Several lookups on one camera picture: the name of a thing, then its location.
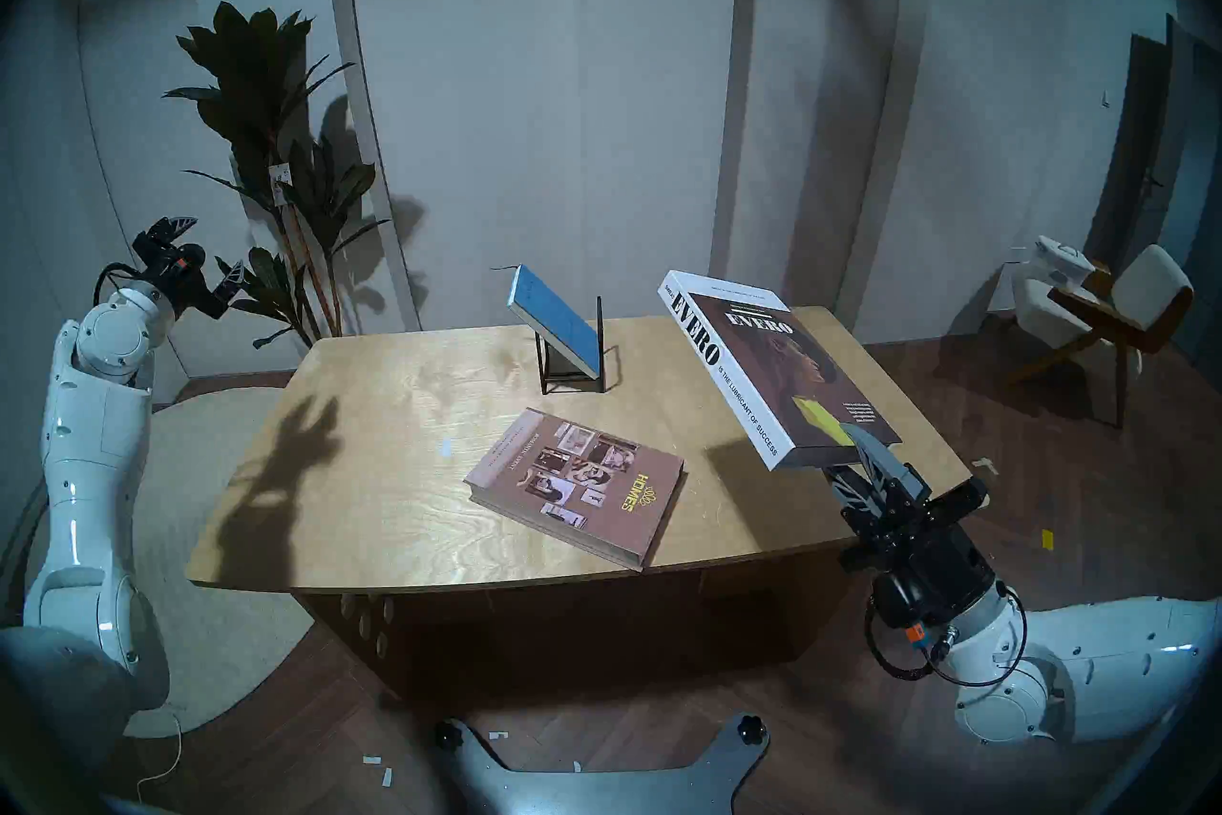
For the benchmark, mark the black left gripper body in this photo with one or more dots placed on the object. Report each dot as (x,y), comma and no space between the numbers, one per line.
(179,271)

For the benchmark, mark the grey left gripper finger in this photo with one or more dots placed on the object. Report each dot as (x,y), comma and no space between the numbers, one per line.
(170,229)
(229,283)

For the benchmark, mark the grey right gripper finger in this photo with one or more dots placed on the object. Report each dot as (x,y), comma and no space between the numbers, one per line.
(853,493)
(883,465)

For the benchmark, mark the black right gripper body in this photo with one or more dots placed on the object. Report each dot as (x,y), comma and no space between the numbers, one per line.
(926,565)

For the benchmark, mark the dark book with yellow mark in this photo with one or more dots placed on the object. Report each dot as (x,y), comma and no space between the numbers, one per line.
(783,364)

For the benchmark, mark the large brown HOMES book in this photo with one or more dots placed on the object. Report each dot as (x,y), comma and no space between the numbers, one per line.
(573,479)

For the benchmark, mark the blue cover book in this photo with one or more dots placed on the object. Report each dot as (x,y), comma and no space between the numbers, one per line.
(558,321)

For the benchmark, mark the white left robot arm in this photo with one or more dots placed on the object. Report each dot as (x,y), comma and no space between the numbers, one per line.
(95,460)

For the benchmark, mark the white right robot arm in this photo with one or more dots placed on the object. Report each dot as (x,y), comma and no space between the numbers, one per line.
(1098,660)

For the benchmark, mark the white plant tag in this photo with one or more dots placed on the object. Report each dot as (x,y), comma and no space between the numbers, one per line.
(281,185)

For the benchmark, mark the dark green potted plant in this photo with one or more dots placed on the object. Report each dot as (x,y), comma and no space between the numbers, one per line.
(258,87)

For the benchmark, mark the wooden table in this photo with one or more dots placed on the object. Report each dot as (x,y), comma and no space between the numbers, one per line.
(382,460)

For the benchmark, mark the black knob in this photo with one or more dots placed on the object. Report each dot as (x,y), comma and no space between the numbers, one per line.
(446,734)
(751,729)

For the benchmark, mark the white plastic device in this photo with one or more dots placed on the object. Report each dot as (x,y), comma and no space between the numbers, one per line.
(1062,257)

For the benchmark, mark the wooden armchair with white cushions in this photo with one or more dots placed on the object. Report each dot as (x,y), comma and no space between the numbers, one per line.
(1150,288)

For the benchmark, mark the round cream rug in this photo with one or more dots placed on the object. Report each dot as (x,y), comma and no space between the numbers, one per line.
(220,632)

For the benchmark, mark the grey door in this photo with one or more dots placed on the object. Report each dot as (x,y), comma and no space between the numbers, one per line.
(1146,154)

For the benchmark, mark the grey metal base plate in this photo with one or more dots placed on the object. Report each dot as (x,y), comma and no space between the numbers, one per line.
(592,789)

